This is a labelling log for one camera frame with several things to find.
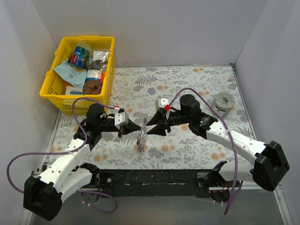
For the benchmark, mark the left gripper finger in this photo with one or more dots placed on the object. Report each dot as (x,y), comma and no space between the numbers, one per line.
(131,124)
(126,130)

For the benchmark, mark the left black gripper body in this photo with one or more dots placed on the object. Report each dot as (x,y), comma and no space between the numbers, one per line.
(120,129)

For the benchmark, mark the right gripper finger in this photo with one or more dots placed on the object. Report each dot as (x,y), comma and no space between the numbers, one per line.
(158,130)
(158,118)

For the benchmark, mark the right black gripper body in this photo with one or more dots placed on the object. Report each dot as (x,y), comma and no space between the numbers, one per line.
(167,124)

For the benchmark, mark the metal disc keyring holder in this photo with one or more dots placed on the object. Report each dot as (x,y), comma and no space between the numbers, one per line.
(142,136)

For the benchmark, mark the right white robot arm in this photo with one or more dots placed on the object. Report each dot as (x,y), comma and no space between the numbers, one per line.
(266,163)

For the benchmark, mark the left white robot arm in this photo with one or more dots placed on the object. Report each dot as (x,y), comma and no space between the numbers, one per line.
(45,194)

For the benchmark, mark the floral table mat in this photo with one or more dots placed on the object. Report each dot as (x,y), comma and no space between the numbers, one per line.
(137,88)

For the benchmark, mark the white blue box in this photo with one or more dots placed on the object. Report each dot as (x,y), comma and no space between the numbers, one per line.
(73,91)

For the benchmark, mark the grey paper wrapped roll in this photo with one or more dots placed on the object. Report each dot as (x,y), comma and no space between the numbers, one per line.
(223,103)

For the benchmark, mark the light blue paper pouch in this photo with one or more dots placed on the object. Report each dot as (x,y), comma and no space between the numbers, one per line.
(74,76)

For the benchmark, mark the yellow plastic basket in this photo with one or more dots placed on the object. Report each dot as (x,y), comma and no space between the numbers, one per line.
(54,87)

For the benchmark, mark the silver foil bag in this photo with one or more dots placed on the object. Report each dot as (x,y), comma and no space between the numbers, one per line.
(99,60)

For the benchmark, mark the red blue snack pack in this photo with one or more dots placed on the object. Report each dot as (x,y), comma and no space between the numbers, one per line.
(77,61)

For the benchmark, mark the green snack packet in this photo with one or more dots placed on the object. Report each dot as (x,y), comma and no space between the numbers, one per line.
(82,48)

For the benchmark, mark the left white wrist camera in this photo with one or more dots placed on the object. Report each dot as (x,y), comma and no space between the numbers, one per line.
(120,118)

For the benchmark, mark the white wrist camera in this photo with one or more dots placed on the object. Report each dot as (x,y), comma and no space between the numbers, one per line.
(162,106)
(120,118)

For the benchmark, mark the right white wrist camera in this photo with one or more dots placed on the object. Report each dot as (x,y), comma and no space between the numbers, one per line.
(162,106)

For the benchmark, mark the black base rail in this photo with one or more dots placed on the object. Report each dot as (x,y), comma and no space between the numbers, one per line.
(156,182)

